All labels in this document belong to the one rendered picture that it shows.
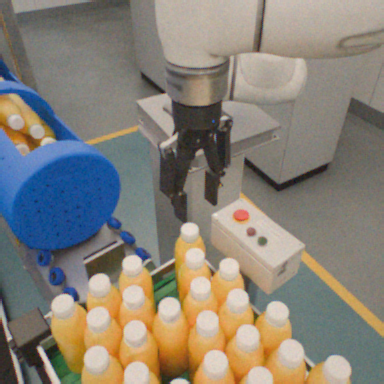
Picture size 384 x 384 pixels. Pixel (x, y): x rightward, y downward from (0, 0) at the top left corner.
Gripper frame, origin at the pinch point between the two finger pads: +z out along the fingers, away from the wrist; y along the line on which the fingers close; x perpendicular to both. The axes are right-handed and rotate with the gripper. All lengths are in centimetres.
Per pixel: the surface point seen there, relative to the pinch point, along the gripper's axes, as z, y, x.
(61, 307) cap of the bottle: 15.8, 26.9, -5.8
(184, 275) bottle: 20.2, 3.1, 0.1
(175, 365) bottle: 31.7, 13.1, 9.7
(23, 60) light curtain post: 33, -21, -165
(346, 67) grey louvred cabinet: 47, -172, -74
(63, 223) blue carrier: 22.9, 15.8, -33.1
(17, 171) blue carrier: 6.5, 20.7, -37.2
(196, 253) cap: 15.8, -0.3, -0.2
